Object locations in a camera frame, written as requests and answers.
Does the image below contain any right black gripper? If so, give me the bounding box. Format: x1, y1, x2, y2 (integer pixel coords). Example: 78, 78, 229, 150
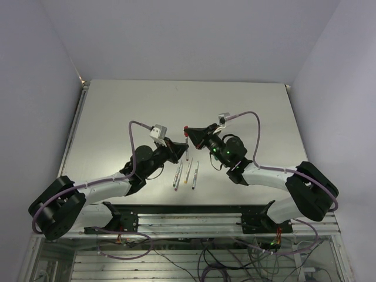
184, 125, 229, 167

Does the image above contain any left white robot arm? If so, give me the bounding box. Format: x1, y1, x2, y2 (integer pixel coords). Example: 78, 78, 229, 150
28, 137, 189, 240

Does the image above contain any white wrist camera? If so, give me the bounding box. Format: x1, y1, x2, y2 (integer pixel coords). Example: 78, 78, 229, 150
218, 112, 230, 127
149, 124, 167, 139

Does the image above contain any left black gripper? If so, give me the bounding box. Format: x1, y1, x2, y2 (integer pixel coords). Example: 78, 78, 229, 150
142, 135, 187, 177

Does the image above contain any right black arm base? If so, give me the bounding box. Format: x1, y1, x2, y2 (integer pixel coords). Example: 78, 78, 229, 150
236, 200, 293, 234

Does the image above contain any red white pen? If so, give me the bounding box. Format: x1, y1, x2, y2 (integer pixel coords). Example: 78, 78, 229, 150
184, 131, 189, 162

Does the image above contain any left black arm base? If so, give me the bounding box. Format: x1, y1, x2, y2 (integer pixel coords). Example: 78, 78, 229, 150
83, 202, 139, 234

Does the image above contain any yellow white pen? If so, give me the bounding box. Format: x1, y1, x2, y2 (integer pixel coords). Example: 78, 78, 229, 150
184, 158, 193, 184

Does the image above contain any cable bundle under table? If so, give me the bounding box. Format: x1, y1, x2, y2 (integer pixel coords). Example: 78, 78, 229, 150
96, 231, 324, 282

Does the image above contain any aluminium frame rail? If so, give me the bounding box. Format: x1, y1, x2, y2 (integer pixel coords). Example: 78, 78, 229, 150
32, 213, 338, 239

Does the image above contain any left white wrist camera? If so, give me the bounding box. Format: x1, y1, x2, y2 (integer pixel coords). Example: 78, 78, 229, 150
149, 124, 167, 139

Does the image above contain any magenta white pen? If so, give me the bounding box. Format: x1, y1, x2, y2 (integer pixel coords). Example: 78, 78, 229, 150
174, 167, 183, 191

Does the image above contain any green white pen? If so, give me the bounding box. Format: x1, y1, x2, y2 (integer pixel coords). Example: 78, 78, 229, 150
172, 162, 183, 188

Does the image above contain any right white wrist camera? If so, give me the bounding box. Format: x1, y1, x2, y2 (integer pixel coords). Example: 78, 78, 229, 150
218, 112, 230, 127

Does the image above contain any blue white pen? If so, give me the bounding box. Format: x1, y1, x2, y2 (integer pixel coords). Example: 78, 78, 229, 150
192, 161, 199, 190

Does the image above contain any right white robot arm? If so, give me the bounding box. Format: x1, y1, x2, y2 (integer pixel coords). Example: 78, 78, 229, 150
184, 123, 339, 233

